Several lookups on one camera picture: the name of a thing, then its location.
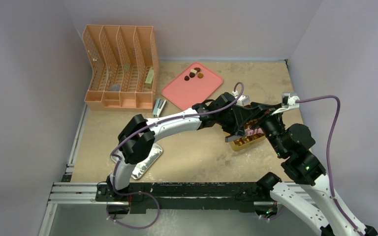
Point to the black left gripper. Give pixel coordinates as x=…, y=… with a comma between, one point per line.
x=234, y=130

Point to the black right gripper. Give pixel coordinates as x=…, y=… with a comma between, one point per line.
x=262, y=115

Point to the pink tongs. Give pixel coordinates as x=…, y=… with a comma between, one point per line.
x=251, y=132

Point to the gold chocolate box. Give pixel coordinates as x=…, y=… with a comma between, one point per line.
x=245, y=142

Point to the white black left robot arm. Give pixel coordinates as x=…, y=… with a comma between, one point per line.
x=140, y=134

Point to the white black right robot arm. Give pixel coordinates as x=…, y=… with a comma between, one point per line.
x=328, y=215

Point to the pink plastic tray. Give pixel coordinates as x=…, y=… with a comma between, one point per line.
x=187, y=89

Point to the grey blue stapler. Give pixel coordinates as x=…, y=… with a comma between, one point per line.
x=159, y=106

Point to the green eraser block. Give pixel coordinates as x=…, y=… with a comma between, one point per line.
x=149, y=78

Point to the silver foil tray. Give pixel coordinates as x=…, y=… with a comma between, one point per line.
x=141, y=168

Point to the orange plastic file organizer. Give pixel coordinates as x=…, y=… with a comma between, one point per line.
x=120, y=57

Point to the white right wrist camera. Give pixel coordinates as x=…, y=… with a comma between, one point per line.
x=289, y=102

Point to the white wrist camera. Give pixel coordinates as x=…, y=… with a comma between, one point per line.
x=242, y=100
x=289, y=102

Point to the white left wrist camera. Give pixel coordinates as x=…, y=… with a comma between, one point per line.
x=242, y=100

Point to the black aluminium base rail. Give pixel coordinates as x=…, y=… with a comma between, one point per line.
x=244, y=197

